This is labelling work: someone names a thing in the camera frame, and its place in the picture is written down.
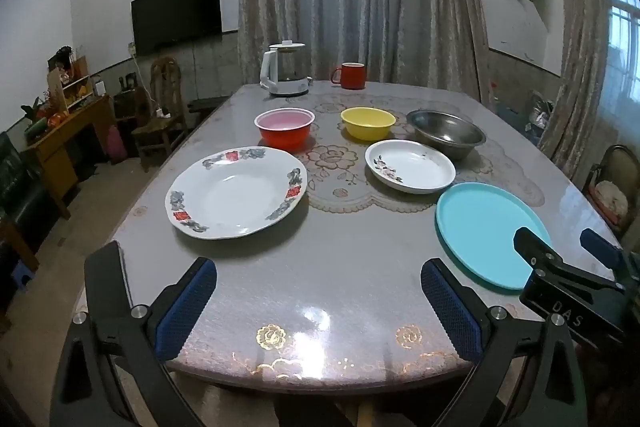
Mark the white rose plate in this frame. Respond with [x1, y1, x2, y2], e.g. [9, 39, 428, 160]
[364, 140, 457, 195]

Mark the white electric kettle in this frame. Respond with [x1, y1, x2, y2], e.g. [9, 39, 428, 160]
[259, 40, 312, 98]

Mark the cushioned chair by window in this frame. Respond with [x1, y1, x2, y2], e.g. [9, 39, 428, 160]
[582, 144, 640, 239]

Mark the window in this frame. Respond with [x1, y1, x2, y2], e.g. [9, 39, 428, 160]
[601, 0, 639, 114]

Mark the wooden sideboard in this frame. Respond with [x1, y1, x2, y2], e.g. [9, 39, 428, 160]
[24, 95, 115, 220]

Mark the lace table mat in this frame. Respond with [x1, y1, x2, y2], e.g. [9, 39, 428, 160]
[297, 94, 544, 215]

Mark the red mug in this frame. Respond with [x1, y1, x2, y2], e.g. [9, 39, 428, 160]
[330, 63, 367, 90]

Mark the stainless steel bowl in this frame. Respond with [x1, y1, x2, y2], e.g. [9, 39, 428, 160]
[407, 109, 486, 161]

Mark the yellow bowl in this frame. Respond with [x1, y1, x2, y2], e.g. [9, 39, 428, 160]
[341, 107, 396, 142]

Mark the black leather chair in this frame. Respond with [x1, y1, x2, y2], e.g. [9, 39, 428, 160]
[1, 132, 60, 254]

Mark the turquoise round tray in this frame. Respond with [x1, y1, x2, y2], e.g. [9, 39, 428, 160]
[435, 182, 551, 291]

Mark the red plastic bowl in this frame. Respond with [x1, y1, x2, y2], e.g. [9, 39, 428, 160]
[254, 107, 316, 152]

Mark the small wooden shelf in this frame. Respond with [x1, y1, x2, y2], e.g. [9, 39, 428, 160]
[47, 56, 94, 114]

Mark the beige window curtain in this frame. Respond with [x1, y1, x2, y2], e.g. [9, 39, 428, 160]
[538, 0, 611, 178]

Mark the wooden chair by wall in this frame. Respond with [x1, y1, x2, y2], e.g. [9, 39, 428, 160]
[132, 56, 189, 171]

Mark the large white patterned plate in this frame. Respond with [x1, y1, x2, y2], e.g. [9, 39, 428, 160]
[165, 146, 308, 241]

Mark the black wall television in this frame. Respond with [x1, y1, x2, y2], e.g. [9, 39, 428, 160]
[131, 0, 222, 56]

